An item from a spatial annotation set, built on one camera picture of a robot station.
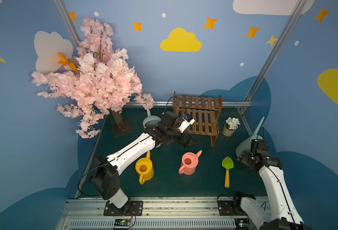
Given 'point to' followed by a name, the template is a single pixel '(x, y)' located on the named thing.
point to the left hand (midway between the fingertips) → (192, 133)
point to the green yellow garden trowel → (227, 164)
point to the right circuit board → (242, 223)
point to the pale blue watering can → (150, 120)
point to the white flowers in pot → (230, 126)
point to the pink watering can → (188, 163)
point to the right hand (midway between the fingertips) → (252, 161)
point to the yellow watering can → (144, 167)
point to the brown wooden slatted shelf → (204, 111)
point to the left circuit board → (122, 222)
